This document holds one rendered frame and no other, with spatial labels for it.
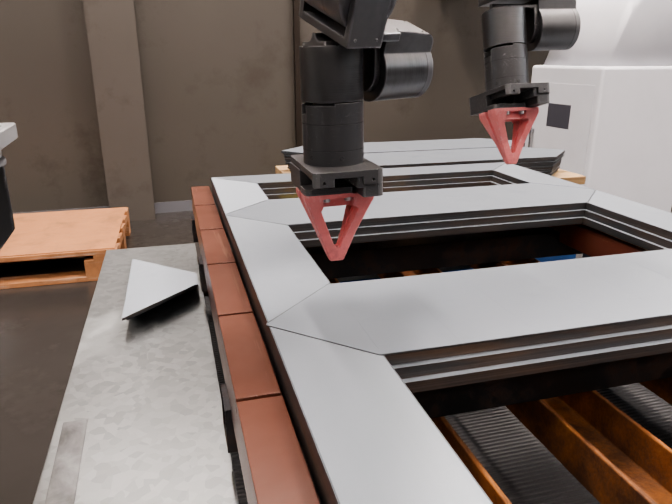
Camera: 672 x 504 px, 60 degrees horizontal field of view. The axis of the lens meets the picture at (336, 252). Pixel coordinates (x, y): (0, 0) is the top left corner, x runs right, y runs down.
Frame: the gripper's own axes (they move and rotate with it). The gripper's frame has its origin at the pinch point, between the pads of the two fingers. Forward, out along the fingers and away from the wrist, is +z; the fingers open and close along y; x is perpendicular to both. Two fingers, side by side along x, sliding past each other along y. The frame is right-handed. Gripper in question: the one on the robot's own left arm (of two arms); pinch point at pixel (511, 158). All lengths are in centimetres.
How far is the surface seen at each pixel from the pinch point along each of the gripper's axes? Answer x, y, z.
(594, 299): 1.6, -17.6, 16.9
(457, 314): 18.1, -17.0, 16.5
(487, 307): 14.1, -16.3, 16.4
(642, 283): -7.2, -15.1, 16.5
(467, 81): -198, 371, -80
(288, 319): 35.3, -13.7, 15.2
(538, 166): -50, 66, 0
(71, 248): 98, 253, 19
